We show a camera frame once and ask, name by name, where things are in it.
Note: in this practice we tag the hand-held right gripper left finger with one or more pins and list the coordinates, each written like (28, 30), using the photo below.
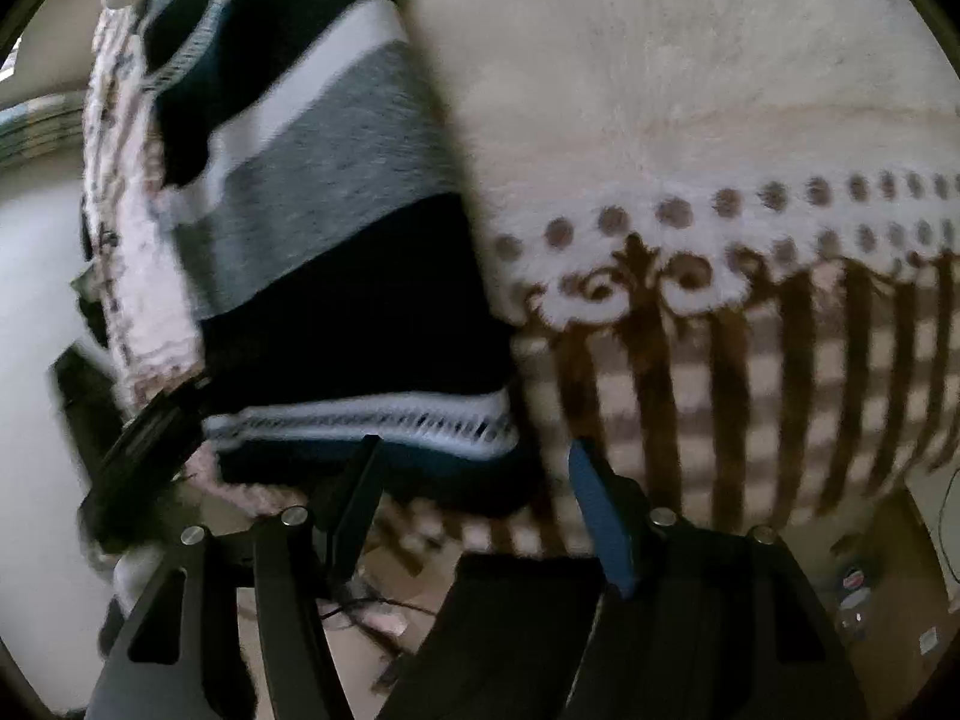
(352, 517)

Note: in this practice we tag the folded striped cloth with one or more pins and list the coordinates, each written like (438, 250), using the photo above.
(37, 127)

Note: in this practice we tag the pink white fuzzy cloth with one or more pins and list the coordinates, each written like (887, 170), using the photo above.
(142, 277)

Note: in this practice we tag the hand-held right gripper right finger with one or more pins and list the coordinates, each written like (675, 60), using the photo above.
(600, 521)

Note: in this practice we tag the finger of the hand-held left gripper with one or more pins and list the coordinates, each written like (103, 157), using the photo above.
(146, 454)

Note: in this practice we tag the cream brown printed blanket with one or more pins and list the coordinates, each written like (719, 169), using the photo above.
(675, 90)

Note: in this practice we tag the dark cloth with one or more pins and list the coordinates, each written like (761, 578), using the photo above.
(487, 645)

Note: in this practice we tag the black white grey striped garment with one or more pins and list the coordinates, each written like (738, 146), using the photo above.
(337, 165)

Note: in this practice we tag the small round container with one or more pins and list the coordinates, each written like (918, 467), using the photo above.
(855, 586)

